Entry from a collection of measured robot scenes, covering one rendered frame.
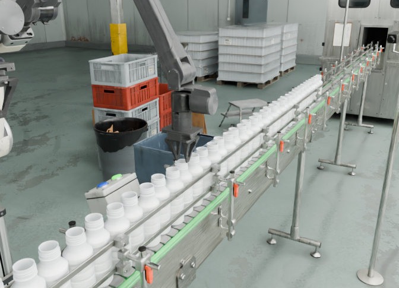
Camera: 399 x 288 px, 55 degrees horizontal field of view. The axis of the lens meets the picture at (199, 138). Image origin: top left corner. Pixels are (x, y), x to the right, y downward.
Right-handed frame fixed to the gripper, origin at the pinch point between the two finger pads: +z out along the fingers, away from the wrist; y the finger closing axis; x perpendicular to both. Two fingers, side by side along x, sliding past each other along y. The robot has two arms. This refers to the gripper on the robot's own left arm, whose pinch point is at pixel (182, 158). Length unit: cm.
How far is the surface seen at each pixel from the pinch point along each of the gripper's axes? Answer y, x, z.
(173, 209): -2.1, 8.7, 11.9
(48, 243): 1.3, 46.5, 1.4
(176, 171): -2.2, 6.9, 0.9
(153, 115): 177, -226, 67
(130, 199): -1.2, 24.9, 1.2
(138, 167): 58, -50, 34
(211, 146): -1.0, -16.0, 1.4
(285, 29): 220, -803, 12
